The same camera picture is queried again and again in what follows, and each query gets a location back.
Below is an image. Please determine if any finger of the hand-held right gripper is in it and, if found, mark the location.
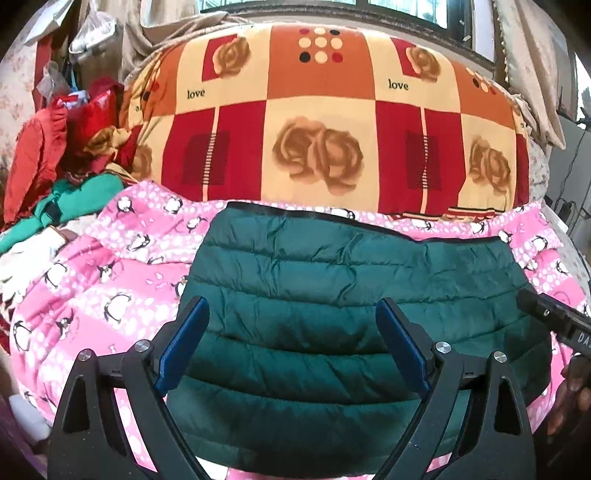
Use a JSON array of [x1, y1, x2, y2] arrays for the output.
[[516, 287, 580, 334]]

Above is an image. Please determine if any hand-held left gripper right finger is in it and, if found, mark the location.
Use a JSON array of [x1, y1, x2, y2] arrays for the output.
[[374, 298, 539, 480]]

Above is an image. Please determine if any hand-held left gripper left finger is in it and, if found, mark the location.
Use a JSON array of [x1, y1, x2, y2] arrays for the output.
[[47, 295, 213, 480]]

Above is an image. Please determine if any green puffer jacket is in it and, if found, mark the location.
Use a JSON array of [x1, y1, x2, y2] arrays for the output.
[[166, 200, 553, 478]]

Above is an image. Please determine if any person's right hand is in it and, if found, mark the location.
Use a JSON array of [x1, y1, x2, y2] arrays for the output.
[[547, 354, 591, 437]]

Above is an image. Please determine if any pink penguin printed blanket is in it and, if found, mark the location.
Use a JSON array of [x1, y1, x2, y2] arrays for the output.
[[9, 180, 591, 480]]

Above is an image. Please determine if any white cloth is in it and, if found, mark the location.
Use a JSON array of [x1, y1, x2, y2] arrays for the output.
[[0, 226, 71, 306]]

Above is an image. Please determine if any green garment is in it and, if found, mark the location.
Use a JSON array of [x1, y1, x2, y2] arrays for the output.
[[0, 172, 126, 256]]

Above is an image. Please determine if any red ruffled garment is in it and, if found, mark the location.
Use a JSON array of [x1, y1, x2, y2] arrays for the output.
[[4, 99, 70, 228]]

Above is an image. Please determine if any beige curtain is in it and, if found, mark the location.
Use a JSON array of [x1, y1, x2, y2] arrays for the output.
[[493, 0, 574, 149], [78, 0, 206, 86]]

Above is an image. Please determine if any rose printed checkered blanket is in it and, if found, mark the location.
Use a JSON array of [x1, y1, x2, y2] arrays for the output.
[[122, 23, 533, 217]]

